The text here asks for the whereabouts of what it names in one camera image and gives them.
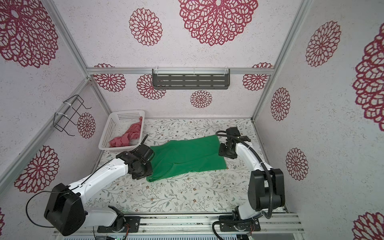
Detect green tank top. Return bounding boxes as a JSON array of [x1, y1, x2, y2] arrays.
[[146, 135, 227, 183]]

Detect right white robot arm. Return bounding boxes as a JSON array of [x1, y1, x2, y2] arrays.
[[216, 127, 285, 222]]

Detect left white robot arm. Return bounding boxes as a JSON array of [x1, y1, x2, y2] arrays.
[[44, 144, 155, 236]]

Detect pink tank top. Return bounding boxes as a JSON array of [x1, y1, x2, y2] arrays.
[[110, 117, 143, 148]]

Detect white plastic laundry basket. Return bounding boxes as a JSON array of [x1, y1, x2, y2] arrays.
[[99, 110, 146, 154]]

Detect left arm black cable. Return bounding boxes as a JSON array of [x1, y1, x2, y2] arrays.
[[25, 134, 150, 229]]

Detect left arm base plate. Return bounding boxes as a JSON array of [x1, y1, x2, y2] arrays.
[[97, 216, 141, 233]]

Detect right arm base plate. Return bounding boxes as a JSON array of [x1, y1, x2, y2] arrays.
[[219, 216, 261, 232]]

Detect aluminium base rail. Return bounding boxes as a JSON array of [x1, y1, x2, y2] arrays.
[[52, 212, 305, 236]]

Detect dark grey wall shelf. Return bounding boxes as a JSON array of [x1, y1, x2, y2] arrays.
[[152, 69, 231, 90]]

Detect black wire wall rack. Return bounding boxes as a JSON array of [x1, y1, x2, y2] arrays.
[[52, 95, 91, 137]]

